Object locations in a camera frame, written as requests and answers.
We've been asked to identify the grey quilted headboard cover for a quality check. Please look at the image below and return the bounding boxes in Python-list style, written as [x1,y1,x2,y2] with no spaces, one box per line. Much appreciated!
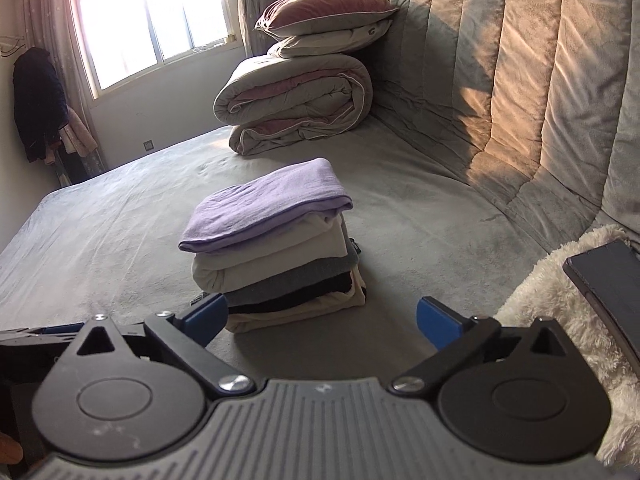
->
[341,0,640,262]

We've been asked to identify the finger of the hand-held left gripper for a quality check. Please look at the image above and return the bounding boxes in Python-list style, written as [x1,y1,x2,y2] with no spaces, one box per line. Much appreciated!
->
[0,324,87,359]

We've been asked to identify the purple pants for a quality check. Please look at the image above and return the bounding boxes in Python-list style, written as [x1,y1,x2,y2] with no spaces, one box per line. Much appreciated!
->
[178,157,355,255]

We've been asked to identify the grey folded garment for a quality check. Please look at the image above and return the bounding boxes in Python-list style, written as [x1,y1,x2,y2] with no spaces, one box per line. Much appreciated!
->
[224,251,362,307]

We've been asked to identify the white fluffy throw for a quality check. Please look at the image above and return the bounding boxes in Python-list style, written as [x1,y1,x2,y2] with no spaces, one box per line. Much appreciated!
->
[491,223,640,467]

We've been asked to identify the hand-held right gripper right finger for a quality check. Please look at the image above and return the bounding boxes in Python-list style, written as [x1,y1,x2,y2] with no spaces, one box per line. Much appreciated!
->
[390,296,577,394]

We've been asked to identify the cream folded garment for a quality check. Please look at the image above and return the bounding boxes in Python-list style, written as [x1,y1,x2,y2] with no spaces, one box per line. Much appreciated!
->
[224,267,369,334]

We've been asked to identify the white folded garment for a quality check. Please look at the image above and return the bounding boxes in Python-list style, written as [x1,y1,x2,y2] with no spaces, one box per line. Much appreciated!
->
[191,214,352,294]

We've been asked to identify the rolled beige pink quilt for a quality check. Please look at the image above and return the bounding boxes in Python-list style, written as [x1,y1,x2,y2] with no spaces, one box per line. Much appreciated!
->
[214,53,374,157]

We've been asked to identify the pink pillow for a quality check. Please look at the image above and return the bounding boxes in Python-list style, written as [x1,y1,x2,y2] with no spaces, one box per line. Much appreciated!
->
[255,0,402,42]

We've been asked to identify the window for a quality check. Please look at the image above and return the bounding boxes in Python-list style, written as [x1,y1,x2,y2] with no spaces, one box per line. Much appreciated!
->
[67,0,239,102]

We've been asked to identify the black folded garment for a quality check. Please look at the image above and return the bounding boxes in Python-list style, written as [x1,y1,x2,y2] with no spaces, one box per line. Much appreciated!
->
[226,271,357,314]

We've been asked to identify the dark hanging coat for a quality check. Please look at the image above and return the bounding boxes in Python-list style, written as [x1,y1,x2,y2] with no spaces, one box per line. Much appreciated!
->
[12,47,69,164]

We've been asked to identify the dark smartphone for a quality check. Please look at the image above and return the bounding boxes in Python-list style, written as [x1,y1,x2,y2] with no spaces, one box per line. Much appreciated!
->
[562,239,640,362]

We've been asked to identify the beige pillow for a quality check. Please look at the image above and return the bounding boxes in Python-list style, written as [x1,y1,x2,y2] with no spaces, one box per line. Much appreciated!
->
[266,19,394,59]

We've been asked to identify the pink hanging clothes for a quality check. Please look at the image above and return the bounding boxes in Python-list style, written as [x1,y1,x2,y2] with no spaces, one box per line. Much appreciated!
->
[46,106,99,167]

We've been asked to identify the grey bed blanket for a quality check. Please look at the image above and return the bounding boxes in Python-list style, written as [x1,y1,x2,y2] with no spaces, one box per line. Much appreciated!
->
[0,122,552,373]

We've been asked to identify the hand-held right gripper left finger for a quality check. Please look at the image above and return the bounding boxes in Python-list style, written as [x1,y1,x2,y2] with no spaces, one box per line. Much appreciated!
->
[55,293,257,396]

